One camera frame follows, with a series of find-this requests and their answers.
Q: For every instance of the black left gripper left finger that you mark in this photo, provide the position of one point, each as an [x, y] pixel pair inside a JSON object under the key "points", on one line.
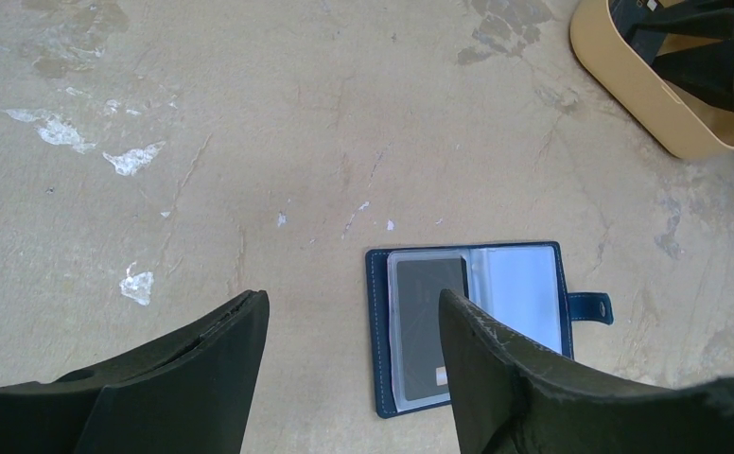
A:
{"points": [[189, 391]]}

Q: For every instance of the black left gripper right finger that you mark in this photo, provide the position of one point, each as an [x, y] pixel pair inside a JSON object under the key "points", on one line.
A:
{"points": [[510, 394]]}

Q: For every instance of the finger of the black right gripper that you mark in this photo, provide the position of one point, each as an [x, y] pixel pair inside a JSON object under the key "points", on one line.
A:
{"points": [[712, 19], [705, 72]]}

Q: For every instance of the navy blue card holder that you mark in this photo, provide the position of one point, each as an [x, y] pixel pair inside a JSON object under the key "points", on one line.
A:
{"points": [[521, 285]]}

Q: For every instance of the black credit card stack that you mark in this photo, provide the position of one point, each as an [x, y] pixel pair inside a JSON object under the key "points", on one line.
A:
{"points": [[626, 16]]}

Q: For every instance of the tan oval tray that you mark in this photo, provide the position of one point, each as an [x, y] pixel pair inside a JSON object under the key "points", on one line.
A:
{"points": [[685, 126]]}

